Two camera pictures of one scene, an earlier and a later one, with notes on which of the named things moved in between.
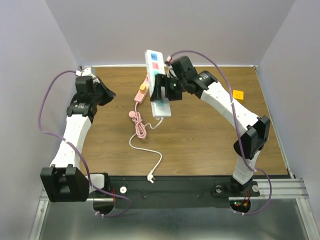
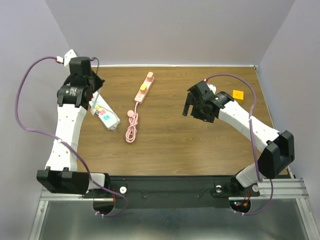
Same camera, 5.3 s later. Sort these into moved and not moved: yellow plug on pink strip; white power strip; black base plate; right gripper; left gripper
Moved: left gripper; white power strip; right gripper
Not moved: yellow plug on pink strip; black base plate
